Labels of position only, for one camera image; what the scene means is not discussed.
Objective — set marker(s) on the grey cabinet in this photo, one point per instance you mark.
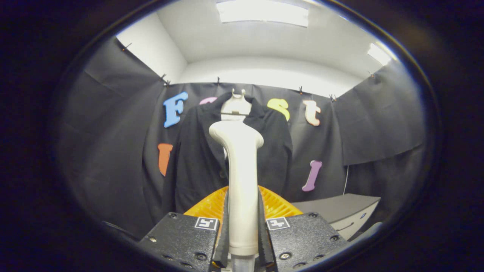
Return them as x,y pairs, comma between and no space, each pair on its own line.
332,207

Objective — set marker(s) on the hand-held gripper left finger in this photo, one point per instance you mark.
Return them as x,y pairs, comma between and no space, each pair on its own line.
224,245

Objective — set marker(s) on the large ceiling light panel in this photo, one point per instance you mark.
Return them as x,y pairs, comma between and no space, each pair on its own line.
261,11

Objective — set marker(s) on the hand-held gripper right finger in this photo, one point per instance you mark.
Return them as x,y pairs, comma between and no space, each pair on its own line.
263,245

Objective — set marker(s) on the small ceiling light panel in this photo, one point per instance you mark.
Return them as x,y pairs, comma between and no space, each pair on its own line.
378,54

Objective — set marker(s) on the black suit jacket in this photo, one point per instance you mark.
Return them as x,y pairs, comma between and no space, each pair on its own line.
196,166

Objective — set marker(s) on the black backdrop cloth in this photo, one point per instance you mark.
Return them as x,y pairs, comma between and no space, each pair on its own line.
113,132

